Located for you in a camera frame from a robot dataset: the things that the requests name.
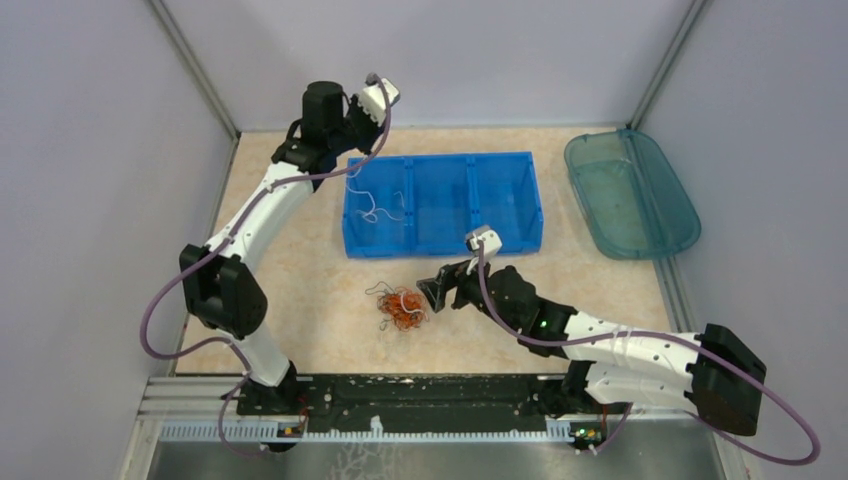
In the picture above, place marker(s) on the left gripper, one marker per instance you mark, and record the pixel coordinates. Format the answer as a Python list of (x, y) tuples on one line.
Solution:
[(375, 129)]

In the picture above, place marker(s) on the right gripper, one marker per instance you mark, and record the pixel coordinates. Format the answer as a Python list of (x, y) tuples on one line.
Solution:
[(451, 275)]

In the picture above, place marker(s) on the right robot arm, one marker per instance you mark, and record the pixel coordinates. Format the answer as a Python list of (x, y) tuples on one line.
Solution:
[(613, 363)]

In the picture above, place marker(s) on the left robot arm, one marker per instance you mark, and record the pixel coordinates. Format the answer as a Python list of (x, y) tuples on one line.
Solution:
[(218, 278)]

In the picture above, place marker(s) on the blue three-compartment bin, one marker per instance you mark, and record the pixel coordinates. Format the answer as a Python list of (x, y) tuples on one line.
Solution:
[(424, 205)]

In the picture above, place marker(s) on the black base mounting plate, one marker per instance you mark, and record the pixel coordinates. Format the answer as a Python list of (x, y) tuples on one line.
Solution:
[(411, 404)]

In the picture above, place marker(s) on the teal transparent plastic lid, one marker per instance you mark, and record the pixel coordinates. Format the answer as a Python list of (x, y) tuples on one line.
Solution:
[(634, 205)]

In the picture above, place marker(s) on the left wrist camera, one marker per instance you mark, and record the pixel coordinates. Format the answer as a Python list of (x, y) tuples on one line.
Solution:
[(377, 97)]

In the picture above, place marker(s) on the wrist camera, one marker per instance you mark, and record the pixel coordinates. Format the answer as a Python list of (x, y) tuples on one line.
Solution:
[(483, 240), (377, 97)]

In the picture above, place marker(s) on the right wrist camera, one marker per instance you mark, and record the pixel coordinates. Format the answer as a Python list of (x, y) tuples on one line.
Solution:
[(483, 240)]

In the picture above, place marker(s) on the aluminium front rail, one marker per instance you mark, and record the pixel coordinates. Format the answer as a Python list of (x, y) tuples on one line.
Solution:
[(203, 408)]

